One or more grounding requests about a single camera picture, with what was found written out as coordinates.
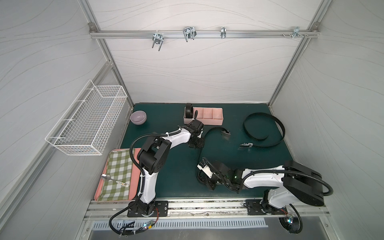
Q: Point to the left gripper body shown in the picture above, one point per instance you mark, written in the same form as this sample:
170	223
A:
196	139

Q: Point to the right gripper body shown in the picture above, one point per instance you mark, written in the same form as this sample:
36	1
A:
210	176

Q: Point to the long black belt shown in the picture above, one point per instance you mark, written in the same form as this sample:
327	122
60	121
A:
189	111

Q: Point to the pink divided storage box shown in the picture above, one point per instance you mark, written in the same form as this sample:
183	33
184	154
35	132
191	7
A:
208	116

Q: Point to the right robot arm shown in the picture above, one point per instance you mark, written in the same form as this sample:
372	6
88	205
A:
285	184

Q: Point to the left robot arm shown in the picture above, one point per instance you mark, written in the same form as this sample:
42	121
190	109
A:
150	152

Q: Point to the purple bowl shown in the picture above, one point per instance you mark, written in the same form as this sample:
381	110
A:
138	117

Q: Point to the pink tray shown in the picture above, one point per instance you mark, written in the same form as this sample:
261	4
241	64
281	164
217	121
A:
135	180

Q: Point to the green checked cloth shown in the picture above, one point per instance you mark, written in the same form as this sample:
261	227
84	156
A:
117	174

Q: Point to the metal hook clamp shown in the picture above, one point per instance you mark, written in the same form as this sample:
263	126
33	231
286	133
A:
189	33
223	32
157	39
296	34

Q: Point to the metal spoon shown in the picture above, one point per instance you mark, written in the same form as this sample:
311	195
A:
108	178

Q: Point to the white vent strip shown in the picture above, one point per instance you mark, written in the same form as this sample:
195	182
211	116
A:
175	224

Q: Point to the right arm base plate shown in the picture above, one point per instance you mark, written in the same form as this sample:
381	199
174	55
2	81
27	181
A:
255	207

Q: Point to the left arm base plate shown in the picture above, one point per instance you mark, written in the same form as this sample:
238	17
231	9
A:
151	209

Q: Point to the front aluminium frame rail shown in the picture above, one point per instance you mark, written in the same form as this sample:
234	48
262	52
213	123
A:
199	208

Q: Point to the white wire basket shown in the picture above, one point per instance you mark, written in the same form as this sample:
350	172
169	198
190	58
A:
86	126

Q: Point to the horizontal aluminium rail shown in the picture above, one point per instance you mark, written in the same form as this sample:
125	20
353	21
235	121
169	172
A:
201	34

